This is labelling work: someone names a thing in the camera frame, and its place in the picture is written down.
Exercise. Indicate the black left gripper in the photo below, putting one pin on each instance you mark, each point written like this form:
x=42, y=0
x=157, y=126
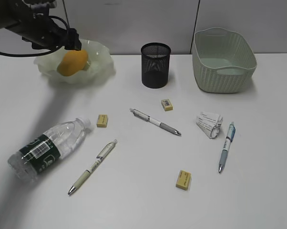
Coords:
x=50, y=32

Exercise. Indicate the yellow mango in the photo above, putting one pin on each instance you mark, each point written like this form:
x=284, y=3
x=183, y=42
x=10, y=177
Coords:
x=72, y=62

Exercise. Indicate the clear water bottle green label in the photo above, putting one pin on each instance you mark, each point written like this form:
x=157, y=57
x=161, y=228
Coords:
x=53, y=145

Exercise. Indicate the white green ballpoint pen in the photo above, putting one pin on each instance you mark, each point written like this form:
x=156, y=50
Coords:
x=86, y=174

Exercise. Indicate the printed waste paper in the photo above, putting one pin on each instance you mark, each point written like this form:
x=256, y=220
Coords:
x=209, y=123

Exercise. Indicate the white blue ballpoint pen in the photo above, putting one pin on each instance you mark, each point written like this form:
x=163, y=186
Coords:
x=224, y=154

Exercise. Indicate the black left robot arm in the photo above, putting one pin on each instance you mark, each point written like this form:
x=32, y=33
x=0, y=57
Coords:
x=14, y=13

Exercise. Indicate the pale green wavy glass plate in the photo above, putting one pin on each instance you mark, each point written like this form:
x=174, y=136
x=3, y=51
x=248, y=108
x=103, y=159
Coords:
x=98, y=69

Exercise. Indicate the black mesh pen holder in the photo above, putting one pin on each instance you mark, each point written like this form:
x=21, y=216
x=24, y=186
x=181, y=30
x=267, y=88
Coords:
x=155, y=59

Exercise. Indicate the yellow eraser left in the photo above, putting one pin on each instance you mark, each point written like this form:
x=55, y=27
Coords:
x=102, y=121

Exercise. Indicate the white grey ballpoint pen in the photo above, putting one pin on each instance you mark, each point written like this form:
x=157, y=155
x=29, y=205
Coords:
x=149, y=119

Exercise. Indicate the yellow eraser with barcode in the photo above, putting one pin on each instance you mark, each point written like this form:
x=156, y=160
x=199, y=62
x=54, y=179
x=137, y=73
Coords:
x=167, y=105

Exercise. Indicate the pale green woven plastic basket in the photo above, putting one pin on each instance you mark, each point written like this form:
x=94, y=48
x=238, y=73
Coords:
x=223, y=61

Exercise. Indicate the yellow eraser front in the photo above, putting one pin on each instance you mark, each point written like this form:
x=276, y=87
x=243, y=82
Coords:
x=183, y=180

